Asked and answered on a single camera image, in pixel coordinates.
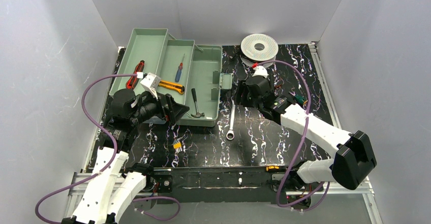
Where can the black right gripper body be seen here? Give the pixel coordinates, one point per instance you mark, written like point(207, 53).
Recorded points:
point(242, 94)

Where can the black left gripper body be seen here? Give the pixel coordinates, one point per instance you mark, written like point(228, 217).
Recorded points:
point(167, 108)

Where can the orange utility knife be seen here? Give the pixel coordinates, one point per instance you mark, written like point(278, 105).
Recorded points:
point(172, 86)

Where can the small black claw hammer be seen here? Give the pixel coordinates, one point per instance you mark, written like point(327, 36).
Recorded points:
point(197, 113)

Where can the red black utility knife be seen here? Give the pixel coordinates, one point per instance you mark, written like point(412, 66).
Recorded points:
point(133, 80)

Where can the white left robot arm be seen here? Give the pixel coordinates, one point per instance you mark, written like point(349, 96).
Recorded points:
point(109, 193)

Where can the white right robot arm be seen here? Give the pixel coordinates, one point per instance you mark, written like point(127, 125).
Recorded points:
point(351, 154)

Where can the small yellow bit holder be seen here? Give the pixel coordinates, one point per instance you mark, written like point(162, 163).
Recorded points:
point(177, 146)

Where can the white filament spool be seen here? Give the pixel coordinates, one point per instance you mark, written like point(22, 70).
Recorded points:
point(258, 48)

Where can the black marbled table mat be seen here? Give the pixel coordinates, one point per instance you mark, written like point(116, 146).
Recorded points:
point(257, 141)

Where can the silver combination wrench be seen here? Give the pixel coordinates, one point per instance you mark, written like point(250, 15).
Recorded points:
point(230, 133)

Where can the yellow black screwdriver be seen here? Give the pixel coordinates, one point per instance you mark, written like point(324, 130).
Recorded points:
point(275, 169)

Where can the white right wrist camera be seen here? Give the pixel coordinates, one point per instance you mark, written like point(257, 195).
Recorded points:
point(259, 71)

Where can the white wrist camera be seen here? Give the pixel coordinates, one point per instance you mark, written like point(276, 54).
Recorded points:
point(259, 71)
point(149, 82)

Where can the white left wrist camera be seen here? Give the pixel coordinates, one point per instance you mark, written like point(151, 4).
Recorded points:
point(149, 82)

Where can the aluminium frame rail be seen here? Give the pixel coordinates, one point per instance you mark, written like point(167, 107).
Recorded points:
point(329, 204)

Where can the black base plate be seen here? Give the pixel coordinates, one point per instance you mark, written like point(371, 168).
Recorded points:
point(216, 185)

